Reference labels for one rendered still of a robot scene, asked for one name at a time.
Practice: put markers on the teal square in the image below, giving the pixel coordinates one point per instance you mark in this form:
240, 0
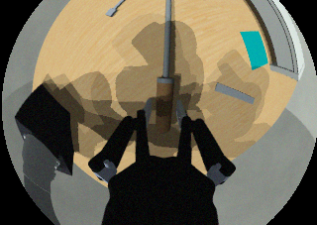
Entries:
255, 48

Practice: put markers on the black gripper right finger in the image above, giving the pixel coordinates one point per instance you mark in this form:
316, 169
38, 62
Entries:
218, 167

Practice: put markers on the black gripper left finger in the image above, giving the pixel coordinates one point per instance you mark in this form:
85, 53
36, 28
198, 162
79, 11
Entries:
105, 163

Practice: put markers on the grey flat bar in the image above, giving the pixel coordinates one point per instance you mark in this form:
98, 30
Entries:
234, 93

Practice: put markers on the grey metal hook with dark handle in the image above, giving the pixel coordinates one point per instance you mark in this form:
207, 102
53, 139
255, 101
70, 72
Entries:
165, 84

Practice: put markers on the grey wrench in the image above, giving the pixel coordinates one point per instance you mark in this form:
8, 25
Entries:
111, 11

